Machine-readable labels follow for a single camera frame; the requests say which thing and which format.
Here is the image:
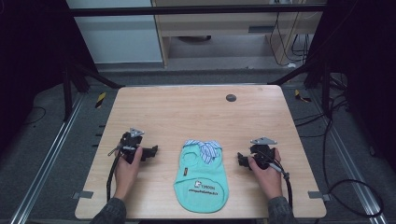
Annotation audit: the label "white cabinet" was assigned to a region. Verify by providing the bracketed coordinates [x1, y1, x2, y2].
[65, 0, 164, 65]

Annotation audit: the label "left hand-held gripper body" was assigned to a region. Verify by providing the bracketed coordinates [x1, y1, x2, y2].
[119, 126, 146, 165]

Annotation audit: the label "black floor cable loop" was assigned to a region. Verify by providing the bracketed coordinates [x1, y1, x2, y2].
[320, 92, 385, 218]

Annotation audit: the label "left hand-held gripper cable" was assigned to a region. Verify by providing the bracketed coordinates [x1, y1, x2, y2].
[106, 143, 126, 203]

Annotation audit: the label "person's left hand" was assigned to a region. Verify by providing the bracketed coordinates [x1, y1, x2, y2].
[113, 147, 144, 201]

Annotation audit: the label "mint green pet shirt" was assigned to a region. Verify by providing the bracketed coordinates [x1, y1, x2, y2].
[173, 138, 230, 215]

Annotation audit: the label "thin black floor cable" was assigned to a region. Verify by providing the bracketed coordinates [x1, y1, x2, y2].
[21, 105, 48, 127]

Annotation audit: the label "black metal stand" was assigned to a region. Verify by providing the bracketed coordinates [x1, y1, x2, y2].
[267, 55, 348, 118]
[61, 57, 126, 123]

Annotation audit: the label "black horizontal frame bar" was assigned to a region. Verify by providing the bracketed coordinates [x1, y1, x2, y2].
[67, 3, 329, 18]

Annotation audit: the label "right hand-held gripper cable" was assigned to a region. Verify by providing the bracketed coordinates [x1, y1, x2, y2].
[262, 154, 294, 210]

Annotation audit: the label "dark curtain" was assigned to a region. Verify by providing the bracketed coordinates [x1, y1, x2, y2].
[306, 0, 396, 175]
[0, 0, 97, 157]

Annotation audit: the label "yellow black striped tape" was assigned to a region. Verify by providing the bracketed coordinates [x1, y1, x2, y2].
[94, 91, 107, 109]

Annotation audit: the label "yellow handled tool right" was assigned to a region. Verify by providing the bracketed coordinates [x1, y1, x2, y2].
[293, 89, 313, 104]

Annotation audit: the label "black cables under desk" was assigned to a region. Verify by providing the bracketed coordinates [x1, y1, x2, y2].
[268, 11, 314, 68]

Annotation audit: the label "hand-held gripper cable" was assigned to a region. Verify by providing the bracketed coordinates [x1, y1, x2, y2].
[262, 154, 294, 210]
[106, 143, 126, 203]

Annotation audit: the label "person's right hand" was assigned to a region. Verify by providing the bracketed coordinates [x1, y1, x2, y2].
[247, 147, 284, 201]

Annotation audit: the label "light wooden desk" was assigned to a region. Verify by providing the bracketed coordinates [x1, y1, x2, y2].
[151, 0, 326, 67]

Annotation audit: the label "metal floor rail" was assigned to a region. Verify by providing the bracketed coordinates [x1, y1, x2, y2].
[311, 90, 389, 224]
[8, 92, 86, 224]

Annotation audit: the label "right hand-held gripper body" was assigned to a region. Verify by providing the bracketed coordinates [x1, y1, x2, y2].
[248, 136, 278, 171]

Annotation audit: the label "grey metal table bracket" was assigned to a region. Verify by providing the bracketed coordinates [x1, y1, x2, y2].
[71, 189, 94, 201]
[307, 190, 332, 203]

